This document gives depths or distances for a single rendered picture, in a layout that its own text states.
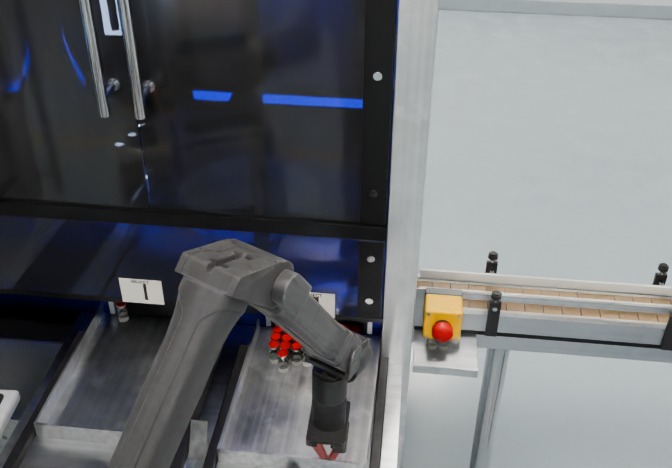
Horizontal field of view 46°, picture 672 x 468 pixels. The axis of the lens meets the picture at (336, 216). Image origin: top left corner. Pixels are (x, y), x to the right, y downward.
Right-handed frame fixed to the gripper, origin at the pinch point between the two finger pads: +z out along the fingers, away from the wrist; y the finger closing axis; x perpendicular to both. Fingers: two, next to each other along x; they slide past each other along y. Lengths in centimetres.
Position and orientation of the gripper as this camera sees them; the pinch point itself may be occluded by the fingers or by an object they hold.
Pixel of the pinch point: (327, 459)
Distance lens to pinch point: 143.8
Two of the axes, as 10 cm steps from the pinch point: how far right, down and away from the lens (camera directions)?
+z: -0.2, 8.8, 4.8
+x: -9.9, -0.7, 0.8
